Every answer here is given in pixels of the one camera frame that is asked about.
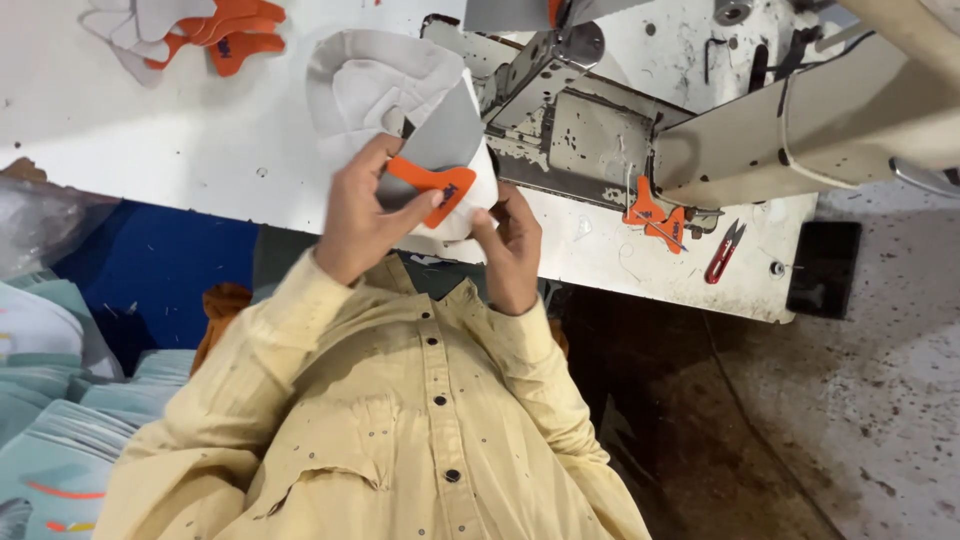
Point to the white grey shoe piece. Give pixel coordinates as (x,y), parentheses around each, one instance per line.
(382,82)

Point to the pile of orange tabs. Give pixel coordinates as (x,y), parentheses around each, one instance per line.
(232,37)

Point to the orange fabric tab piece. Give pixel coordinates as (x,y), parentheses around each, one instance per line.
(670,231)
(439,184)
(643,204)

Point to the blue cloth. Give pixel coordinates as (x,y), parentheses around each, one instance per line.
(165,262)

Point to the stack of teal shoe uppers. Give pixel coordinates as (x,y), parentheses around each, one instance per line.
(52,420)

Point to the cream industrial sewing machine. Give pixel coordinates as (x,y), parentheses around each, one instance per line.
(750,120)

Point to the black hex key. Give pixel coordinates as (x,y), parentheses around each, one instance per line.
(709,56)

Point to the clear plastic bag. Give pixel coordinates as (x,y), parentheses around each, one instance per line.
(45,225)

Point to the orange cloth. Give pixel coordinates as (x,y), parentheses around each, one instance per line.
(219,315)

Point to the grey fabric sheet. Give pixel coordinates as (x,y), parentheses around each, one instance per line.
(510,13)

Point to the person's left hand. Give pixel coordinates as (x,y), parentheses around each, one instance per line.
(352,217)

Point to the small metal bobbin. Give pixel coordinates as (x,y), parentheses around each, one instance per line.
(778,268)

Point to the red thread snips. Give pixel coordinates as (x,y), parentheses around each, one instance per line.
(721,255)

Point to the heap of white fabric cutouts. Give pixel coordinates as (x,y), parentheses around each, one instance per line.
(142,26)

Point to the person's pale yellow shirt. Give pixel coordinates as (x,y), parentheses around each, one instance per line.
(390,435)

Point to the person's right hand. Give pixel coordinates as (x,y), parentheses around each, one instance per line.
(514,262)

